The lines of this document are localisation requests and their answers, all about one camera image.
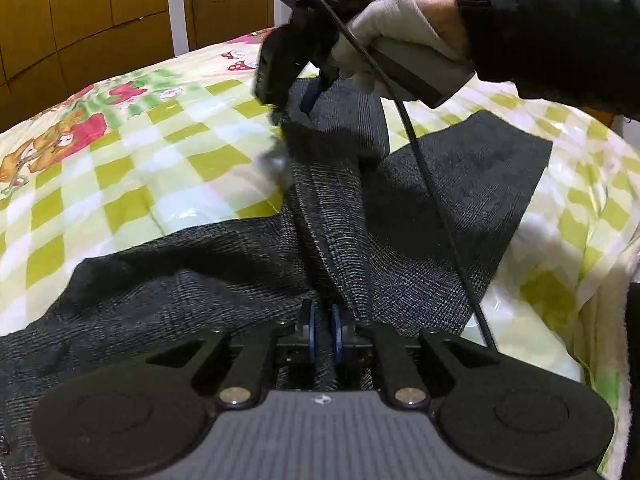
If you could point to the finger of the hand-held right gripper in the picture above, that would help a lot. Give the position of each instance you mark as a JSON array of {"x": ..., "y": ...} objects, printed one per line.
[
  {"x": 311, "y": 95},
  {"x": 280, "y": 67}
]

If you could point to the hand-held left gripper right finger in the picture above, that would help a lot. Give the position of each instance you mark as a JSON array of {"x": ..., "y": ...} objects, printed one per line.
[{"x": 338, "y": 331}]

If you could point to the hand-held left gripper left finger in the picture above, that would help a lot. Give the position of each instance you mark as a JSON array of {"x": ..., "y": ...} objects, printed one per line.
[{"x": 312, "y": 331}]

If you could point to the dark grey plaid pants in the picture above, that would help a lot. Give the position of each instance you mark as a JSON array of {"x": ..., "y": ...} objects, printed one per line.
[{"x": 400, "y": 210}]

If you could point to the person's right hand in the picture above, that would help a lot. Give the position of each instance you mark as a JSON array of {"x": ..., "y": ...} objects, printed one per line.
[{"x": 400, "y": 15}]

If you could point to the wooden door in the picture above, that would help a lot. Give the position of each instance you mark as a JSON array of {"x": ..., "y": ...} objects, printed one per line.
[{"x": 230, "y": 0}]

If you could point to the printed checkered blanket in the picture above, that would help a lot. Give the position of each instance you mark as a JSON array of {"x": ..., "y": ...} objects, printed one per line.
[{"x": 150, "y": 185}]

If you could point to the wooden wardrobe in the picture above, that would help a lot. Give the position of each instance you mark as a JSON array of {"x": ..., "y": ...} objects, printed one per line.
[{"x": 75, "y": 10}]

